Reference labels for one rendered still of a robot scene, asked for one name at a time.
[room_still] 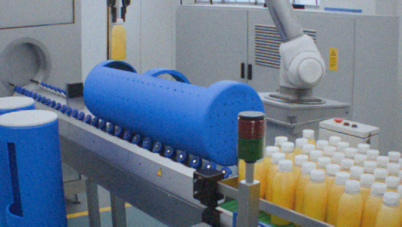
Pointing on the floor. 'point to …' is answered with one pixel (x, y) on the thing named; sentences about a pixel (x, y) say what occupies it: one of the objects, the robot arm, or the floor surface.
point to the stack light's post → (248, 204)
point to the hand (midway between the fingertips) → (118, 14)
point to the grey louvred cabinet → (388, 80)
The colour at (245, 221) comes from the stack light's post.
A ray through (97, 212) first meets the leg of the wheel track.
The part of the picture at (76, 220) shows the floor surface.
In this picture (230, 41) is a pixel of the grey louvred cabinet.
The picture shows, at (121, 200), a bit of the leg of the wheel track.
